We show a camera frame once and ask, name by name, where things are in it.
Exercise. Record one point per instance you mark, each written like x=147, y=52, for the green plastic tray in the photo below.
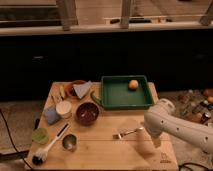
x=115, y=94

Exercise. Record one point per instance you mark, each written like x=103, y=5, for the white lidded round container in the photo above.
x=63, y=109

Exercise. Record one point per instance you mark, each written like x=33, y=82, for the spice bottles cluster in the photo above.
x=197, y=106

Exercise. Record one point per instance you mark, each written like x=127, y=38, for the yellow banana piece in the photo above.
x=62, y=92

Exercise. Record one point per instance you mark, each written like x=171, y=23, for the yellow round fruit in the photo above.
x=133, y=85

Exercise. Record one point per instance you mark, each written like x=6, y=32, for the silver metal fork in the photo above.
x=123, y=134

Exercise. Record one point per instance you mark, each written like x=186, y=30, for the green chili pepper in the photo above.
x=95, y=99

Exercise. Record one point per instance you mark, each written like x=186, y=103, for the dark red bowl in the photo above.
x=87, y=113

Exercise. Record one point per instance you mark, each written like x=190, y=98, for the green round scrubber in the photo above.
x=40, y=136

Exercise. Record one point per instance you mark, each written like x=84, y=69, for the wooden spoon piece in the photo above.
x=56, y=98

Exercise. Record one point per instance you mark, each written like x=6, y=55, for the small metal cup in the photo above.
x=69, y=142

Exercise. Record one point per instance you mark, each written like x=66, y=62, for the grey triangular cloth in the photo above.
x=82, y=89

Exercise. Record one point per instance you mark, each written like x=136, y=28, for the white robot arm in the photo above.
x=158, y=119

